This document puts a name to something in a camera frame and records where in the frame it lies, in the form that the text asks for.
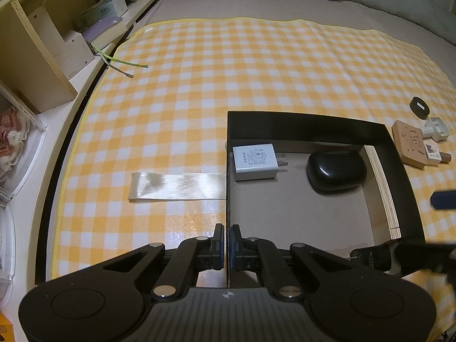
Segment yellow printed box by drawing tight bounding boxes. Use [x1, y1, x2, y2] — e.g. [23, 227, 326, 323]
[0, 312, 15, 342]

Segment glossy black earbuds case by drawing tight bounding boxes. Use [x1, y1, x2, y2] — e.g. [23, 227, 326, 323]
[307, 150, 367, 196]

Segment white charger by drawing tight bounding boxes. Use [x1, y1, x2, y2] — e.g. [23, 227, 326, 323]
[231, 143, 287, 182]

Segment red-dressed doll in clear case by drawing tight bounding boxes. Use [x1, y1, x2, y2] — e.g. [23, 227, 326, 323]
[0, 89, 48, 200]

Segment thin plywood board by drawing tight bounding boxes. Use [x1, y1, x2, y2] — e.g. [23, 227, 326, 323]
[363, 145, 402, 240]

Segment black charger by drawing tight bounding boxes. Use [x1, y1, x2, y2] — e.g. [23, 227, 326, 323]
[351, 244, 392, 271]

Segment small printed stamp box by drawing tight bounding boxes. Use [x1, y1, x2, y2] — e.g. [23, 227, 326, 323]
[424, 142, 442, 164]

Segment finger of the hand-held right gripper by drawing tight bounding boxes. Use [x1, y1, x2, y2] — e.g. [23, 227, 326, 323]
[429, 190, 456, 211]
[394, 237, 456, 276]

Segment carved wooden block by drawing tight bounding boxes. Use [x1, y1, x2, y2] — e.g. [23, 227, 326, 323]
[392, 120, 428, 168]

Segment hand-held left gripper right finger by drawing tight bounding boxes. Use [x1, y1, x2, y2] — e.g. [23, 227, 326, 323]
[229, 224, 360, 300]

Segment small black round tin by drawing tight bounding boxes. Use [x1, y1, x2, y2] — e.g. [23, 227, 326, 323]
[410, 96, 430, 119]

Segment purple book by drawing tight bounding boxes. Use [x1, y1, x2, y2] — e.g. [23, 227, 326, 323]
[84, 16, 129, 48]

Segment yellow checkered mat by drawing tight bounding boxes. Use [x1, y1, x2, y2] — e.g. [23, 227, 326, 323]
[50, 18, 456, 342]

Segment green ribbon bookmarks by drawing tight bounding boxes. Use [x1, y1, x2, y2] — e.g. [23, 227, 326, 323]
[91, 44, 149, 78]

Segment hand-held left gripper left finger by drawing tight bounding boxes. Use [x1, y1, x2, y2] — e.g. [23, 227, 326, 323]
[91, 223, 227, 300]

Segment black box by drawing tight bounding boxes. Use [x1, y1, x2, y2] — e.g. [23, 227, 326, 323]
[225, 110, 426, 289]

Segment white-dressed doll in clear case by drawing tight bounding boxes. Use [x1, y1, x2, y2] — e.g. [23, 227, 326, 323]
[0, 199, 17, 293]

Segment green tissue pack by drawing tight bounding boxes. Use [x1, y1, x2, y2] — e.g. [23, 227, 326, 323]
[73, 0, 129, 31]

